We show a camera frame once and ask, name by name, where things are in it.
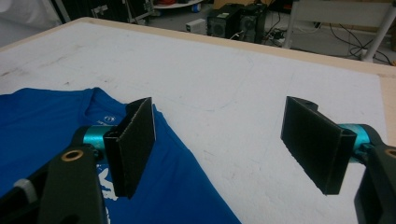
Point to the cardboard box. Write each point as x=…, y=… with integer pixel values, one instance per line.
x=230, y=2

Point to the round white table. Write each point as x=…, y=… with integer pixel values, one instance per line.
x=177, y=4

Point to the small blue object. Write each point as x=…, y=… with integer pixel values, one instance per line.
x=196, y=7

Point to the white felt mat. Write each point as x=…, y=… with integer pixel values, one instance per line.
x=218, y=77

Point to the blue T-shirt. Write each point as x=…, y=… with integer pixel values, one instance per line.
x=46, y=130

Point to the white cloth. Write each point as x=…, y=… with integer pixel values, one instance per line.
x=25, y=18

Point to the black computer tower green label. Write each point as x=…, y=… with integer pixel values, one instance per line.
x=221, y=23

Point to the small white box device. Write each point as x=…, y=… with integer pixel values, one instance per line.
x=196, y=26

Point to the black flight case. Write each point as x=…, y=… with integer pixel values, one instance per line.
x=118, y=9

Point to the white desk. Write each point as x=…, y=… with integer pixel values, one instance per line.
x=336, y=12

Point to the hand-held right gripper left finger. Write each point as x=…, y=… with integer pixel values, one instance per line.
x=132, y=149

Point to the light wooden table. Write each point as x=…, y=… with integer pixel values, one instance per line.
x=384, y=71

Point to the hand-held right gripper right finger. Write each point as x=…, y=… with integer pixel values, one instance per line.
x=314, y=146

